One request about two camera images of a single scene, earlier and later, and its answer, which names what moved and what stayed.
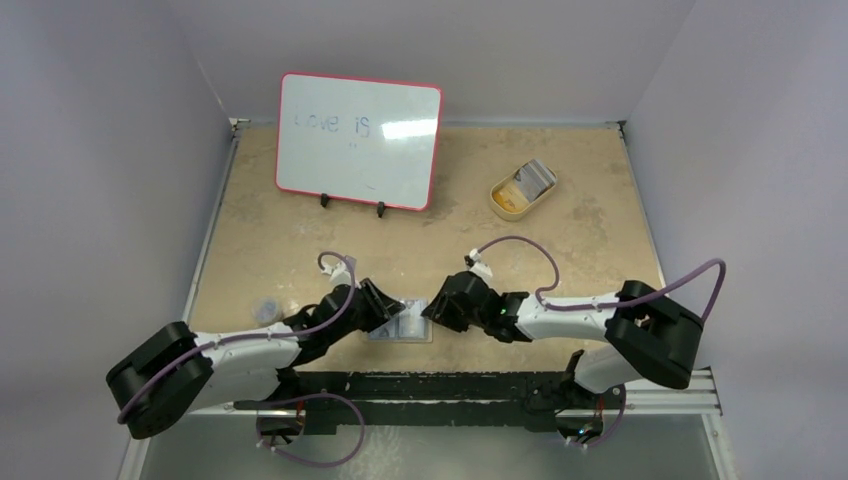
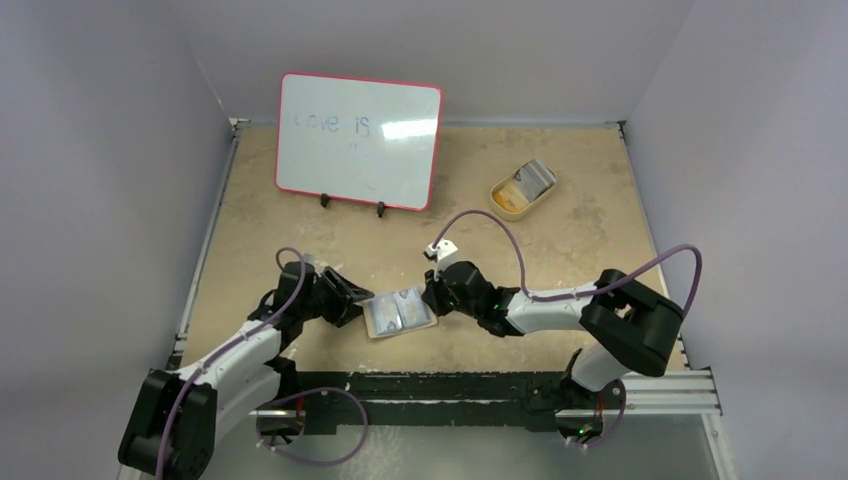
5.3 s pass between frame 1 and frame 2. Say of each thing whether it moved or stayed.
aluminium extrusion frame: stayed
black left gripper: moved
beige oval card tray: stayed
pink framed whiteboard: stayed
